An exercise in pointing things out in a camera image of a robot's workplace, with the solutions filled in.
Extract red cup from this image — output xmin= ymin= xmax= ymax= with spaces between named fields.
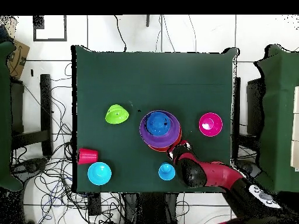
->
xmin=77 ymin=148 xmax=99 ymax=166

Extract dark green tablecloth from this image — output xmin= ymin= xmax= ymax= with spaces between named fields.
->
xmin=71 ymin=44 xmax=239 ymax=194

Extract green cloth side table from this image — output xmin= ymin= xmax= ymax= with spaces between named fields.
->
xmin=253 ymin=44 xmax=299 ymax=193
xmin=0 ymin=41 xmax=23 ymax=192

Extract light blue bowl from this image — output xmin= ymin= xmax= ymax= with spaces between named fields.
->
xmin=87 ymin=162 xmax=113 ymax=186

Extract magenta bowl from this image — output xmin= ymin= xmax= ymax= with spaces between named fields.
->
xmin=199 ymin=112 xmax=224 ymax=138

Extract light blue cup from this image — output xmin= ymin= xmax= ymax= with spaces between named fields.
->
xmin=158 ymin=162 xmax=176 ymax=182

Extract small green bowl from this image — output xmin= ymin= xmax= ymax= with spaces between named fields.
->
xmin=105 ymin=104 xmax=130 ymax=125

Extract grey machine base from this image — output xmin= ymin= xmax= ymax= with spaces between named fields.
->
xmin=11 ymin=157 xmax=48 ymax=180
xmin=235 ymin=159 xmax=262 ymax=178

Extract wide orange bowl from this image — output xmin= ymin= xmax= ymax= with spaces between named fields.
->
xmin=147 ymin=130 xmax=183 ymax=153

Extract black box on floor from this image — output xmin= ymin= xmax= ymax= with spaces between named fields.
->
xmin=88 ymin=192 xmax=102 ymax=216

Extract dark blue bowl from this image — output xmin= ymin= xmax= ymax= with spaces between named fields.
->
xmin=145 ymin=111 xmax=172 ymax=137

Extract purple bowl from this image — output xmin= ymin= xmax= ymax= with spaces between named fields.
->
xmin=139 ymin=110 xmax=182 ymax=149

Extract tangle of black cables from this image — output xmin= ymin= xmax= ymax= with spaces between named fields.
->
xmin=10 ymin=62 xmax=131 ymax=224

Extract black cable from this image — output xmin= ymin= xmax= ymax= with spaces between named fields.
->
xmin=113 ymin=15 xmax=127 ymax=52

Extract cardboard box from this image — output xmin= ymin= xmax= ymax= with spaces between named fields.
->
xmin=6 ymin=39 xmax=30 ymax=80

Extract black square frame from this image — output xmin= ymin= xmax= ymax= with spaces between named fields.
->
xmin=33 ymin=15 xmax=68 ymax=42

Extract black metal stand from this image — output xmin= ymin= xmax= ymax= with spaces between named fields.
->
xmin=232 ymin=76 xmax=266 ymax=152
xmin=10 ymin=73 xmax=53 ymax=156

